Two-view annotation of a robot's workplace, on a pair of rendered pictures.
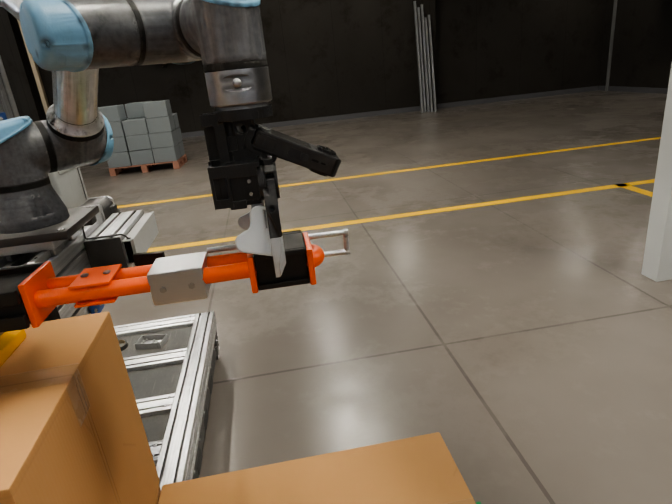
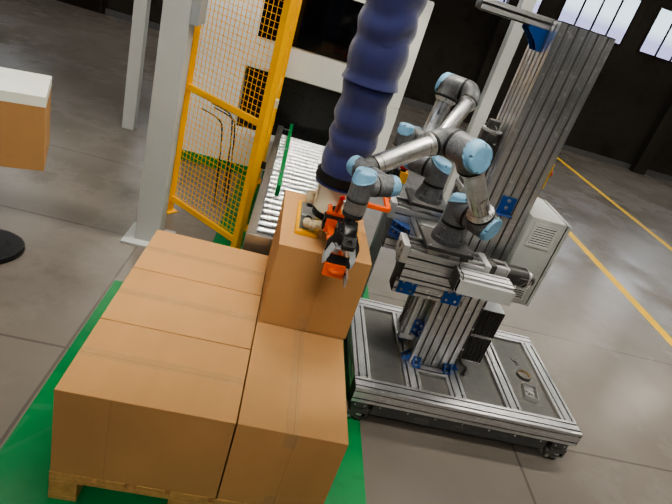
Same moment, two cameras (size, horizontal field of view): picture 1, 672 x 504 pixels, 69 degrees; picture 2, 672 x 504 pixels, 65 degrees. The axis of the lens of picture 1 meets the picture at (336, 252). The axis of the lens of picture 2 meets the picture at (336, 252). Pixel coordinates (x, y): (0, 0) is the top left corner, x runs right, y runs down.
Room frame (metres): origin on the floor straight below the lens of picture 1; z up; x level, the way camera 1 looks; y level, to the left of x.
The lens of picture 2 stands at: (0.53, -1.53, 1.93)
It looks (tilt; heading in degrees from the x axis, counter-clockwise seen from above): 27 degrees down; 87
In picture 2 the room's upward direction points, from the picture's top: 18 degrees clockwise
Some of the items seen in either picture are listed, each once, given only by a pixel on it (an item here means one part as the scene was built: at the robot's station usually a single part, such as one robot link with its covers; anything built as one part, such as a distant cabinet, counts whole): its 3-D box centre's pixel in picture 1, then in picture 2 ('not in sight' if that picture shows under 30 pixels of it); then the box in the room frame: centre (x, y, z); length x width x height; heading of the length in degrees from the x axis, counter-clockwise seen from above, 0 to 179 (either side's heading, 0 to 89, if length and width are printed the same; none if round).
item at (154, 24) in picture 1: (174, 30); (381, 183); (0.68, 0.18, 1.37); 0.11 x 0.11 x 0.08; 41
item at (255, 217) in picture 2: not in sight; (266, 177); (0.03, 2.18, 0.50); 2.31 x 0.05 x 0.19; 97
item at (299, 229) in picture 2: not in sight; (308, 215); (0.46, 0.66, 0.97); 0.34 x 0.10 x 0.05; 96
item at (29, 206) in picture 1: (26, 202); (450, 230); (1.10, 0.69, 1.09); 0.15 x 0.15 x 0.10
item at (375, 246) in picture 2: not in sight; (378, 238); (0.92, 1.69, 0.50); 0.07 x 0.07 x 1.00; 7
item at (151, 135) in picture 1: (143, 136); not in sight; (8.16, 2.93, 0.52); 1.09 x 0.71 x 1.05; 94
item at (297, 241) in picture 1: (281, 261); (333, 265); (0.61, 0.08, 1.07); 0.08 x 0.07 x 0.05; 96
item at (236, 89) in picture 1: (239, 90); (354, 206); (0.62, 0.10, 1.30); 0.08 x 0.08 x 0.05
